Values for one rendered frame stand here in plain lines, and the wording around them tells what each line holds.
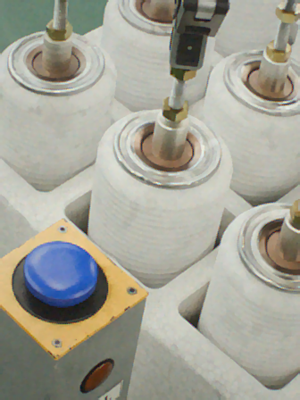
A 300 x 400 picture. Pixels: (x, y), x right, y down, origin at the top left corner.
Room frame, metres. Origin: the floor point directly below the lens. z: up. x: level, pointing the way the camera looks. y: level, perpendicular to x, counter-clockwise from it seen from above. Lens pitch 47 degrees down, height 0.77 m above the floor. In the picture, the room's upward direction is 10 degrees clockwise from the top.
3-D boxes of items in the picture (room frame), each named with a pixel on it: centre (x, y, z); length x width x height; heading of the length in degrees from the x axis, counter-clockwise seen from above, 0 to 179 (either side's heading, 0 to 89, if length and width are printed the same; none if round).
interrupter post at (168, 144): (0.53, -0.01, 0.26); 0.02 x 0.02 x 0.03
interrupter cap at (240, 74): (0.62, -0.08, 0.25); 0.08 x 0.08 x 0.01
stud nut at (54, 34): (0.60, 0.09, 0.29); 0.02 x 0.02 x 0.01; 71
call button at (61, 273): (0.35, 0.04, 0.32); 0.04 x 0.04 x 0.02
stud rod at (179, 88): (0.53, -0.01, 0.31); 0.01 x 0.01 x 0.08; 39
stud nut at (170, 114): (0.53, -0.01, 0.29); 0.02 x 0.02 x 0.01; 39
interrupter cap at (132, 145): (0.53, -0.01, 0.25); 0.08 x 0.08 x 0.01
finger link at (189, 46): (0.51, -0.01, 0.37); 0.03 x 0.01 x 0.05; 6
